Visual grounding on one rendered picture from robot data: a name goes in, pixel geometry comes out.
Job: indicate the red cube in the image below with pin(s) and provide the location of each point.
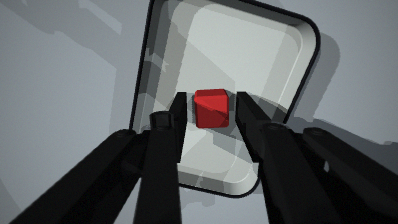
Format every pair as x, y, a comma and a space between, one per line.
211, 108

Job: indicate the white tray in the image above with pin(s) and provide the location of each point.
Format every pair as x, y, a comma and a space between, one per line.
235, 45

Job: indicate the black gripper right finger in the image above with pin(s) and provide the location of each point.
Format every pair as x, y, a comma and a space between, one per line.
361, 190

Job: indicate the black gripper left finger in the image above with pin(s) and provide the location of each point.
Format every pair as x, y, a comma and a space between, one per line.
95, 190

